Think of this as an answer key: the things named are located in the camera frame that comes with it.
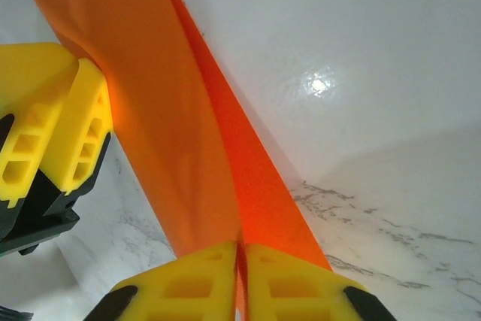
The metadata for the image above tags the orange paper sheet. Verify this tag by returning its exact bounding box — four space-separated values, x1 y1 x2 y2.
11 0 334 321

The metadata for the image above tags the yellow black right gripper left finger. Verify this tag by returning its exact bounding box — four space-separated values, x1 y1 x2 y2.
82 240 241 321

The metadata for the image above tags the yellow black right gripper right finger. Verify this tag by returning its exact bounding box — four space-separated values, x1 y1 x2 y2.
243 242 394 321

